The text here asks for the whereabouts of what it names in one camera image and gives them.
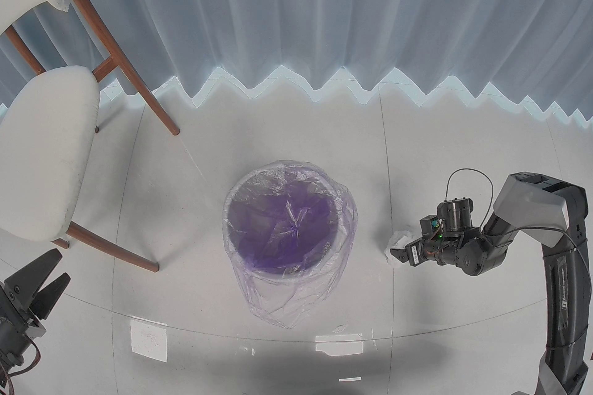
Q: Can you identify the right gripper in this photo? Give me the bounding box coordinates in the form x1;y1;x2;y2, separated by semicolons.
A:
389;238;449;268

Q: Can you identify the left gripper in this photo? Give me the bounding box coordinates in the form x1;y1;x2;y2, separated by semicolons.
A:
0;248;71;369

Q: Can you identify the white paper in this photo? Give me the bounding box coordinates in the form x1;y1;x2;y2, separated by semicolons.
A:
383;230;415;268

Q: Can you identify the purple plastic bag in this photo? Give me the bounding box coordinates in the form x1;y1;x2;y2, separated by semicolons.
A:
222;159;360;330

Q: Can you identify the white trash bin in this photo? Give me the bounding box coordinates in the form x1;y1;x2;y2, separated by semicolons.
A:
224;162;358;284

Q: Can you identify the white cushioned wooden chair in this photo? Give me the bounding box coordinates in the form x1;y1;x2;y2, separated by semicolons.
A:
0;0;181;274

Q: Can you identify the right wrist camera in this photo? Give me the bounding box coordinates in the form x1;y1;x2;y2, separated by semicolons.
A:
419;214;445;241

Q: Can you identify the black cable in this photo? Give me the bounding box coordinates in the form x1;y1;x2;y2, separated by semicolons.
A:
443;168;494;228

